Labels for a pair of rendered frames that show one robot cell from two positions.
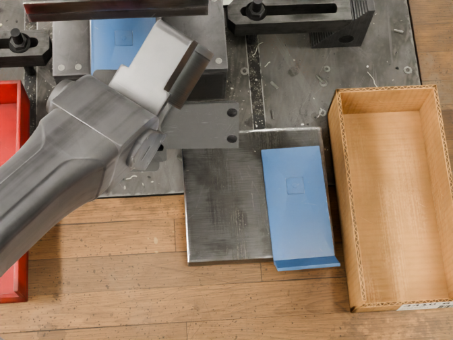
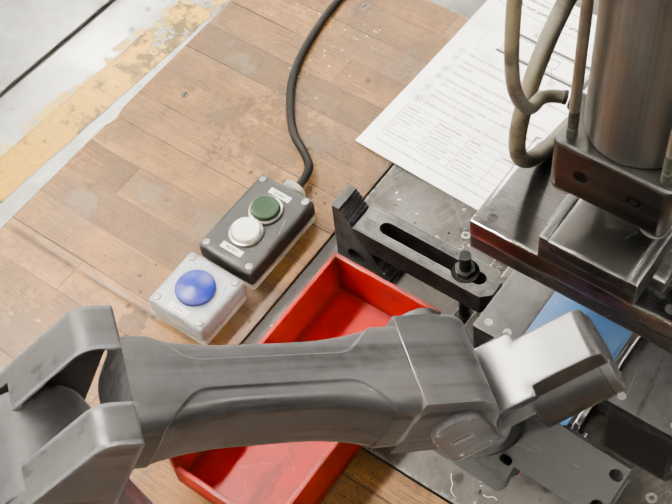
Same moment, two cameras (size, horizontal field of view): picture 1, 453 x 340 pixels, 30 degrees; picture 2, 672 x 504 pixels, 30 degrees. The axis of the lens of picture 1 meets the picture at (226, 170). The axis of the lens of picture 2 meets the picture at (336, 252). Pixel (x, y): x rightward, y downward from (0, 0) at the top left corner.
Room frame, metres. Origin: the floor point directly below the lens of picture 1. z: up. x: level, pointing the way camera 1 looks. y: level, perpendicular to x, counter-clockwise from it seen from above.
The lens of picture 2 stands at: (-0.01, -0.17, 1.94)
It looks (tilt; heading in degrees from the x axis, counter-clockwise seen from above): 56 degrees down; 53
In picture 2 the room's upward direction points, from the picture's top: 8 degrees counter-clockwise
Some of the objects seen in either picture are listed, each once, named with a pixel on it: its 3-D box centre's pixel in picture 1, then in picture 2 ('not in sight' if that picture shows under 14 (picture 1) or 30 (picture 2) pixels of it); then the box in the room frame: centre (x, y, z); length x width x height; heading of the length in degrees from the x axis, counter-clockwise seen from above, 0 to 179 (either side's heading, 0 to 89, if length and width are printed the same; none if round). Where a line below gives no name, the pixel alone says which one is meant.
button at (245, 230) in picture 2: not in sight; (246, 234); (0.36, 0.46, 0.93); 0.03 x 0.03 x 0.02
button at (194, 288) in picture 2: not in sight; (196, 290); (0.28, 0.45, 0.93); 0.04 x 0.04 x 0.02
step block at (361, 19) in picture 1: (340, 19); not in sight; (0.55, -0.12, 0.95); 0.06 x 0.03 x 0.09; 100
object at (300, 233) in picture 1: (298, 206); not in sight; (0.31, -0.09, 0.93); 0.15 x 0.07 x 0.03; 12
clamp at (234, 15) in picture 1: (286, 19); not in sight; (0.54, -0.05, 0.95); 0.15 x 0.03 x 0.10; 100
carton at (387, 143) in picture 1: (396, 197); not in sight; (0.33, -0.20, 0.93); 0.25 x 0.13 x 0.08; 10
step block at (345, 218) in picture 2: not in sight; (370, 236); (0.43, 0.36, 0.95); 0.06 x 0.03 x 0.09; 100
